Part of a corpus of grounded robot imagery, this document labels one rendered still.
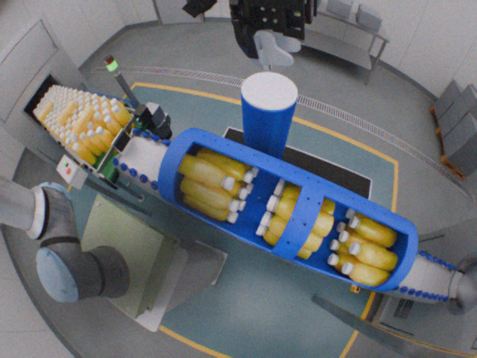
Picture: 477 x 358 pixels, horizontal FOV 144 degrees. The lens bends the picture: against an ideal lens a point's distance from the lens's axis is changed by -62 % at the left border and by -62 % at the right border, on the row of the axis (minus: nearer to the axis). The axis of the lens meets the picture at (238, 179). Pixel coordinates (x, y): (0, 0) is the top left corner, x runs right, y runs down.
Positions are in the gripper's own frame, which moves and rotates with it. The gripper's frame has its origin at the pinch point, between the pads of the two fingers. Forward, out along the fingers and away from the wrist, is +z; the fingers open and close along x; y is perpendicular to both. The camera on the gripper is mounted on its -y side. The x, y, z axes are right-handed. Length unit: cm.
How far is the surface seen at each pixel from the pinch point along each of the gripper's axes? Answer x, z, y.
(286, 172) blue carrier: -5.5, 32.1, 6.0
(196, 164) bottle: -13.7, 31.8, -19.4
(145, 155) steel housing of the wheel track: -17, 54, -62
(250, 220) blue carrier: -21, 54, -1
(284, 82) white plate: 46, 56, -14
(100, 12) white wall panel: 227, 37, -511
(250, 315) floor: -96, 144, 22
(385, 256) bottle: -15, 41, 49
